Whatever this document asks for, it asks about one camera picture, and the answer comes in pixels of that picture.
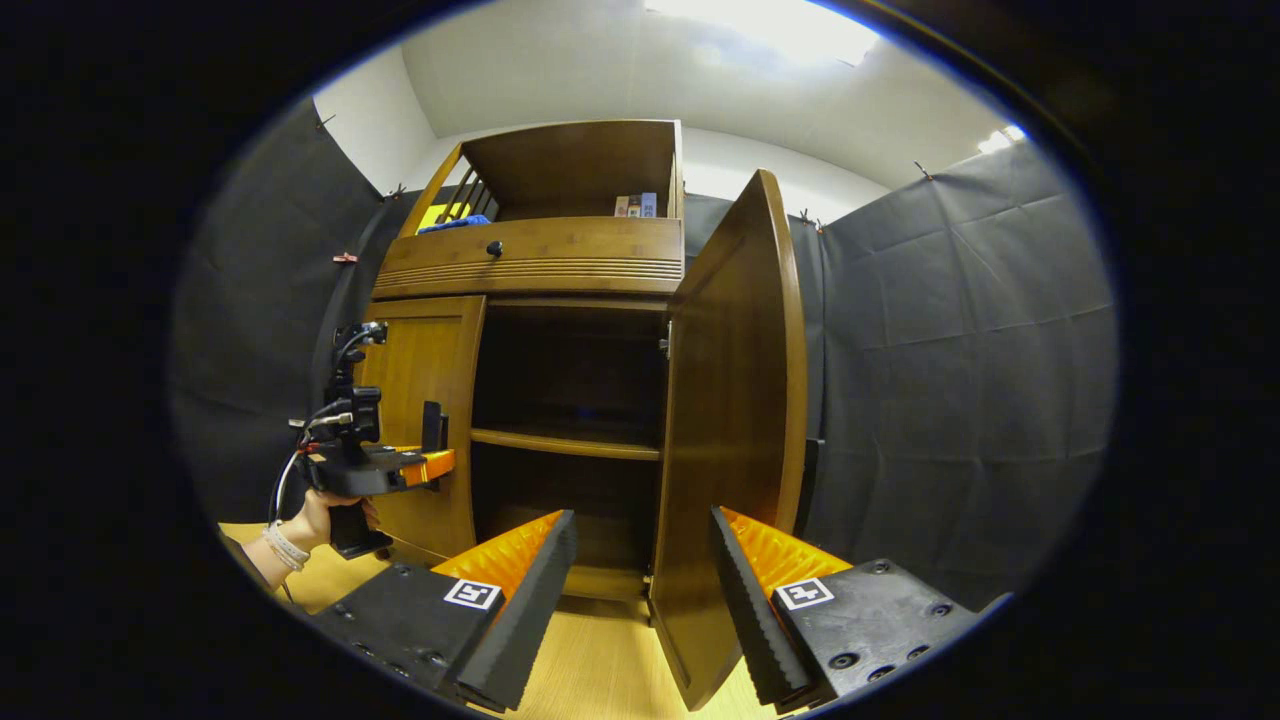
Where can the small ceiling light panel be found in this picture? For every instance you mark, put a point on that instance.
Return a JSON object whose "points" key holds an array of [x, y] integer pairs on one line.
{"points": [[1003, 139]]}

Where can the wooden double-door shoe cabinet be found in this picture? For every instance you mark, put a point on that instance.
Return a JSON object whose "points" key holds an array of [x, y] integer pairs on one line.
{"points": [[570, 165]]}

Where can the large ceiling light panel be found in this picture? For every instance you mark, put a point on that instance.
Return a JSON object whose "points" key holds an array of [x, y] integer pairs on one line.
{"points": [[770, 25]]}

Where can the blue knitted cloth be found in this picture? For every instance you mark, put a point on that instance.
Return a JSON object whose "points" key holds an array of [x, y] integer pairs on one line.
{"points": [[455, 224]]}

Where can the black backdrop cloth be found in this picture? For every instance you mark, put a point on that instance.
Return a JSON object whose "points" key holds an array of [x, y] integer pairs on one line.
{"points": [[260, 330], [960, 400]]}

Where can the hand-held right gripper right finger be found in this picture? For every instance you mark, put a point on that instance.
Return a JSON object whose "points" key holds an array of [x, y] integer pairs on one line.
{"points": [[745, 600]]}

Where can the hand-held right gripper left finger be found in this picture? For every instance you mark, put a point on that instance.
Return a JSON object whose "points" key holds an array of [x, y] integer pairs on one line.
{"points": [[530, 600]]}

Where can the wooden cabinet drawer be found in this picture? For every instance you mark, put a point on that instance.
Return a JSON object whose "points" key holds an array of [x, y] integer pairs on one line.
{"points": [[580, 250]]}

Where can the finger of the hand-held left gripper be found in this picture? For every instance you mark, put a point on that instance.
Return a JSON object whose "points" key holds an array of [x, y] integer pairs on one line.
{"points": [[425, 467]]}

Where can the wooden inner shelf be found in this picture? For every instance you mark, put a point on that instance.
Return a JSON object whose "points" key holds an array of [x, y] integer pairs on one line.
{"points": [[565, 443]]}

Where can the wooden cabinet door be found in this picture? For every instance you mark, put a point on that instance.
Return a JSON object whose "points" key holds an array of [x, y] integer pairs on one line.
{"points": [[730, 420], [420, 350]]}

